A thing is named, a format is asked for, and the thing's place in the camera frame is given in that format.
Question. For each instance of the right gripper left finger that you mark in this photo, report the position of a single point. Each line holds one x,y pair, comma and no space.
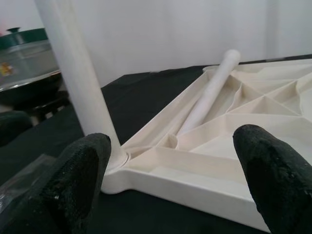
73,190

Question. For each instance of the black tablecloth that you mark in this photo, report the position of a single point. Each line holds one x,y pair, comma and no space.
136,97

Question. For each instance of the clear plastic bag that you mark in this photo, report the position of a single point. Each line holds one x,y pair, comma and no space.
14,192

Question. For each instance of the black wok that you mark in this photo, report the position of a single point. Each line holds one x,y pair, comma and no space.
34,89

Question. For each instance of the clear storage box green lid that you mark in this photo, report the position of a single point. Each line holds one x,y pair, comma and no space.
26,58

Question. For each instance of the white plastic table leg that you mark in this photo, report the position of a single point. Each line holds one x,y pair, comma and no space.
80,73
212,92

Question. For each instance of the black stool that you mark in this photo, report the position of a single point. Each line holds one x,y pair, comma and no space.
48,107

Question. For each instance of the white plastic table top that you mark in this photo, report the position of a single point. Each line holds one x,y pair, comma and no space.
207,170

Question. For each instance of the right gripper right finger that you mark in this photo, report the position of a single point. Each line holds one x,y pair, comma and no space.
282,190

